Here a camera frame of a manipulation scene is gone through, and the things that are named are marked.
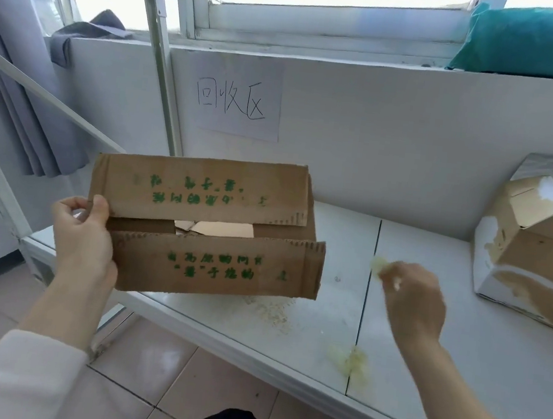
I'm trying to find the person's right forearm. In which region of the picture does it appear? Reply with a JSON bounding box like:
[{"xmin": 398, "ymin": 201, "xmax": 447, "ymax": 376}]
[{"xmin": 389, "ymin": 336, "xmax": 553, "ymax": 419}]

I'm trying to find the person's right hand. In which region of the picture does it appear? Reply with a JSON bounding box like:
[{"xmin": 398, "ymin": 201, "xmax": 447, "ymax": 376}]
[{"xmin": 371, "ymin": 258, "xmax": 452, "ymax": 359}]

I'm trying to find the green printed cardboard box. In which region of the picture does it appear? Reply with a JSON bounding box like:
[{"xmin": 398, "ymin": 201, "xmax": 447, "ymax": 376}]
[{"xmin": 77, "ymin": 141, "xmax": 335, "ymax": 314}]

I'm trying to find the teal plastic bag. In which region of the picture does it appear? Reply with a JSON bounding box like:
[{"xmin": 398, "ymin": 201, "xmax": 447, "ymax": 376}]
[{"xmin": 445, "ymin": 0, "xmax": 553, "ymax": 82}]

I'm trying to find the white handwritten paper sign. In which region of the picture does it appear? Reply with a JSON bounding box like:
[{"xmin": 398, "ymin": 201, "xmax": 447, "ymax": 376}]
[{"xmin": 188, "ymin": 51, "xmax": 288, "ymax": 143}]

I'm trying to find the clear tape wad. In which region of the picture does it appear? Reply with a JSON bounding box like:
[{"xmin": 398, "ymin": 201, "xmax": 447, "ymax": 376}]
[
  {"xmin": 366, "ymin": 255, "xmax": 406, "ymax": 291},
  {"xmin": 324, "ymin": 342, "xmax": 374, "ymax": 388}
]

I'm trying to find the white wrist sleeve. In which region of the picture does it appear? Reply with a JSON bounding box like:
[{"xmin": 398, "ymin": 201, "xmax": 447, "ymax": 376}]
[{"xmin": 0, "ymin": 327, "xmax": 92, "ymax": 419}]

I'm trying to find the person's left forearm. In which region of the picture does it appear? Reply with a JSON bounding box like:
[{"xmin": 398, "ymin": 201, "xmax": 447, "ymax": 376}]
[{"xmin": 0, "ymin": 280, "xmax": 116, "ymax": 419}]

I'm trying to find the glossy taped cardboard box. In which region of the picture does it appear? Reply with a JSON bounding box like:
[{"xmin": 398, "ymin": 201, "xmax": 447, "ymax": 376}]
[{"xmin": 463, "ymin": 168, "xmax": 553, "ymax": 338}]

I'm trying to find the person's left hand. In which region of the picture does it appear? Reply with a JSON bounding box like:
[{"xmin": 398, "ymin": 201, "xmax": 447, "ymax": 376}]
[{"xmin": 42, "ymin": 189, "xmax": 128, "ymax": 300}]

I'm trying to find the grey cloth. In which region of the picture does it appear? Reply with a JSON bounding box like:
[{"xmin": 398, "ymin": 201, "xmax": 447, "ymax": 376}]
[{"xmin": 46, "ymin": 3, "xmax": 136, "ymax": 76}]

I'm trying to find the grey curtain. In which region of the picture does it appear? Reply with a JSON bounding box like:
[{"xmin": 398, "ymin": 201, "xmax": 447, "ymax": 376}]
[{"xmin": 0, "ymin": 0, "xmax": 110, "ymax": 184}]

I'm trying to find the clear plastic water bottle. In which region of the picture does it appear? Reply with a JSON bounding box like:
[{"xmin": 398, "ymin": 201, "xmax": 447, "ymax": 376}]
[{"xmin": 18, "ymin": 0, "xmax": 68, "ymax": 37}]

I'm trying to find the white metal shelf rack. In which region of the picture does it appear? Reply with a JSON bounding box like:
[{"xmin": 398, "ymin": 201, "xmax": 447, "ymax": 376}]
[{"xmin": 0, "ymin": 0, "xmax": 553, "ymax": 419}]

